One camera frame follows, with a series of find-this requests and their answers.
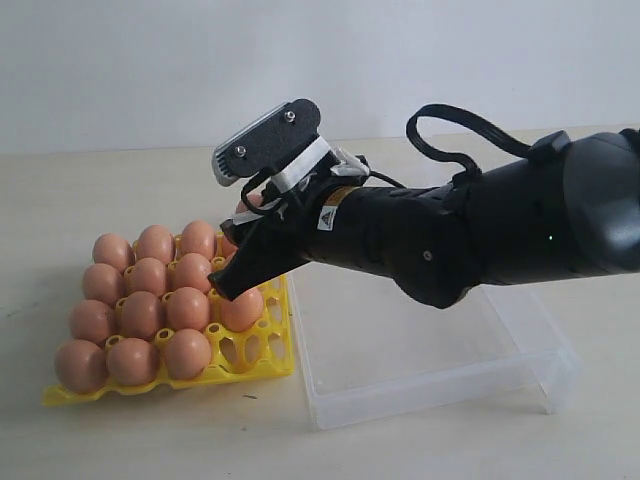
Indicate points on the clear plastic container box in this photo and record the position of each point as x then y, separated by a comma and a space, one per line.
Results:
368, 351

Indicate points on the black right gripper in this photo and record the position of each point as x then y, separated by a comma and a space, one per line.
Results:
392, 232

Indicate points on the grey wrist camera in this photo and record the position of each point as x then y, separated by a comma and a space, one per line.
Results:
268, 144

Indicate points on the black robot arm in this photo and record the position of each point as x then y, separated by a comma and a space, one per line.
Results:
570, 209

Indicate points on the brown egg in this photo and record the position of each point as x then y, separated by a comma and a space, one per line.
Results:
141, 316
192, 270
114, 250
156, 241
80, 366
227, 247
104, 283
240, 314
149, 275
133, 362
198, 237
187, 308
253, 198
186, 354
93, 320

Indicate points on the yellow plastic egg tray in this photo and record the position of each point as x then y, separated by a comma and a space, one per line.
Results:
261, 352

